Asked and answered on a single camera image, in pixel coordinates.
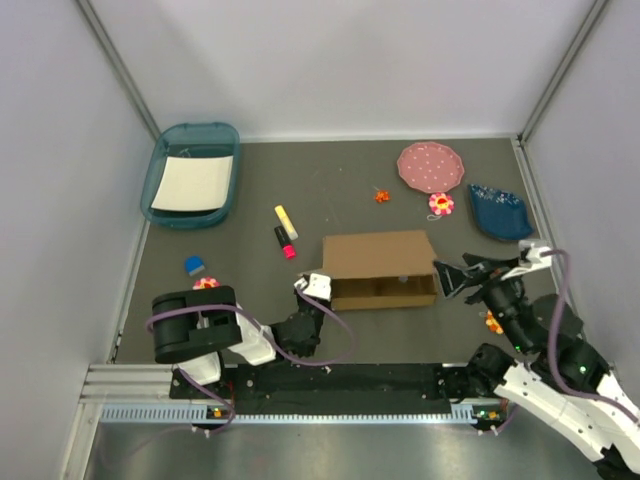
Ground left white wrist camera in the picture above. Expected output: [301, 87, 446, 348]
[294, 272, 332, 301]

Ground small orange flower toy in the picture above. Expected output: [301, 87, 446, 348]
[485, 311, 504, 335]

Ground pink flower toy left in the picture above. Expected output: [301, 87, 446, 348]
[192, 277, 220, 290]

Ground dark blue leaf dish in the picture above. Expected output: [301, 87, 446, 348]
[468, 184, 534, 241]

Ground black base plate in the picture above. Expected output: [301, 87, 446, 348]
[199, 362, 496, 400]

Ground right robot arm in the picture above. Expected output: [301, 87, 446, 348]
[433, 241, 639, 479]

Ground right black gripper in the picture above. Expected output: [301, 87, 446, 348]
[431, 252, 531, 352]

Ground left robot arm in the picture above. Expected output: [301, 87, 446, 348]
[146, 280, 331, 397]

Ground brown cardboard box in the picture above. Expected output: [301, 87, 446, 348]
[321, 230, 438, 311]

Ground small blue scraper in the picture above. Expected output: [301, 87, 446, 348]
[184, 256, 205, 276]

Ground aluminium frame rail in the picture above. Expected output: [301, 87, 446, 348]
[79, 362, 626, 426]

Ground pink flower toy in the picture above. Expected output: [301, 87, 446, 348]
[192, 277, 220, 290]
[427, 192, 455, 221]

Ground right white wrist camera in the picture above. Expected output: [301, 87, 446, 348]
[501, 239, 552, 280]

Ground yellow highlighter marker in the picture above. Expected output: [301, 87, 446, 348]
[274, 205, 299, 240]

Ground pink polka dot plate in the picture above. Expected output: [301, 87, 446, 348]
[396, 141, 465, 194]

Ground pink flower toy right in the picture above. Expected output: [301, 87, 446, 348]
[427, 192, 455, 221]

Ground teal plastic bin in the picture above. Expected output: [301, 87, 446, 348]
[140, 122, 241, 230]

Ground pink black highlighter marker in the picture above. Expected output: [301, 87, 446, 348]
[274, 226, 296, 260]

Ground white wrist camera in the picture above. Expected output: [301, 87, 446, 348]
[294, 272, 332, 301]
[501, 239, 552, 280]

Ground orange glitter maple leaf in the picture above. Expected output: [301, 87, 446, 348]
[374, 190, 391, 204]

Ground white paper sheet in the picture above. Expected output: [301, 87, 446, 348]
[151, 156, 234, 212]

